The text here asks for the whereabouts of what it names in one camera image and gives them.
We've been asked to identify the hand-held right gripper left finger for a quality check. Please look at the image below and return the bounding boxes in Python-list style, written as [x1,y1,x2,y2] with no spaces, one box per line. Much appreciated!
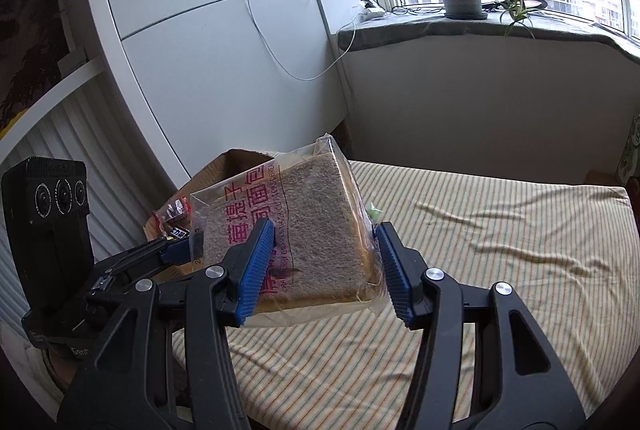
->
[57,217,277,430]

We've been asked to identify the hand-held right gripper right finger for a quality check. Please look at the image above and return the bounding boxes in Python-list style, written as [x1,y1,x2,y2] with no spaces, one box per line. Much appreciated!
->
[374,221,587,430]

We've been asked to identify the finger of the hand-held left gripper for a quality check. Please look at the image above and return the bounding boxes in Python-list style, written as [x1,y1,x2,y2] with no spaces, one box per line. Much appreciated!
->
[159,239,194,268]

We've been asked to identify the bagged sliced bread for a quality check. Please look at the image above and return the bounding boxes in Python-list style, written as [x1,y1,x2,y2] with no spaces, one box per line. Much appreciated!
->
[189,133,388,328]

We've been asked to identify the brown cardboard box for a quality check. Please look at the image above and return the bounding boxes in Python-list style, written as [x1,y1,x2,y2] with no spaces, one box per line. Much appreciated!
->
[144,149,288,278]

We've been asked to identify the red snack packet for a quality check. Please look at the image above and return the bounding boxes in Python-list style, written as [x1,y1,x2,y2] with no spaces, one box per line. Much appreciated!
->
[152,197,193,231]

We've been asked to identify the white slatted headboard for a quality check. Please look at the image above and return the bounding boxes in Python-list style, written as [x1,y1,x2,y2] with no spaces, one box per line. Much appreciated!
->
[0,55,176,411]

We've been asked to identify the white cabinet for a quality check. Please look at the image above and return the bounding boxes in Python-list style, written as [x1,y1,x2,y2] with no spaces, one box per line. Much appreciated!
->
[80,0,351,191]

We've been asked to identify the grey stone window sill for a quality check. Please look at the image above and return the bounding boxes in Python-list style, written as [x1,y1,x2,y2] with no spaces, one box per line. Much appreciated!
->
[337,8,640,61]

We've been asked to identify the green patterned cloth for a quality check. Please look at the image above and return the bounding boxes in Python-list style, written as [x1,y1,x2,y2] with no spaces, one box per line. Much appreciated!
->
[617,115,640,186]

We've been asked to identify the small spider plant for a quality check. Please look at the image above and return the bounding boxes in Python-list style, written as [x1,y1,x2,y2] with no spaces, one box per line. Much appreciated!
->
[500,0,543,38]

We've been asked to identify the black cables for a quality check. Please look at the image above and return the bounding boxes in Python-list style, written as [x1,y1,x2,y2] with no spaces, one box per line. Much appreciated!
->
[357,0,446,16]

